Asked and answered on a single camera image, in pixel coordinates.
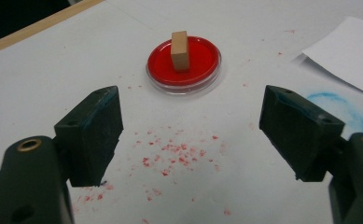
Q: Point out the wooden stamp block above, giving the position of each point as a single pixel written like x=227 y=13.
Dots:
x=179 y=51

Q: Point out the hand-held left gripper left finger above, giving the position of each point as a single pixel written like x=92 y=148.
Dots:
x=89 y=140

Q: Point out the white paper sheet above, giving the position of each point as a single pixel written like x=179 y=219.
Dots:
x=350 y=53

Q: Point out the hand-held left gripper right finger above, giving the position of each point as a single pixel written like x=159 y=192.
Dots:
x=297 y=137

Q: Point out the red ink pad dish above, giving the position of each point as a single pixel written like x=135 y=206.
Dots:
x=198 y=67

